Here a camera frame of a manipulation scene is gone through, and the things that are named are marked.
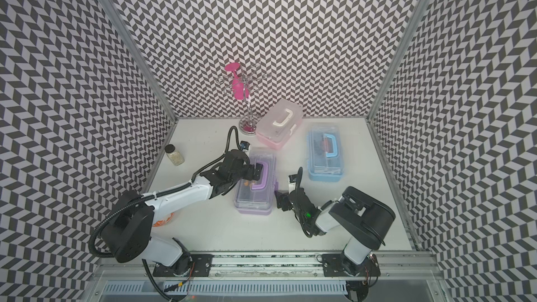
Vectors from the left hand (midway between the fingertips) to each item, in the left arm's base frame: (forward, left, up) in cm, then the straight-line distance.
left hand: (253, 165), depth 88 cm
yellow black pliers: (-7, +3, -2) cm, 8 cm away
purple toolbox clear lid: (-13, -2, -2) cm, 13 cm away
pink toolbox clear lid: (+23, -11, +3) cm, 26 cm away
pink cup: (+36, +8, +13) cm, 39 cm away
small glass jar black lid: (+7, +37, -3) cm, 38 cm away
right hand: (-8, -13, -11) cm, 19 cm away
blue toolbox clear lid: (+5, -31, +2) cm, 31 cm away
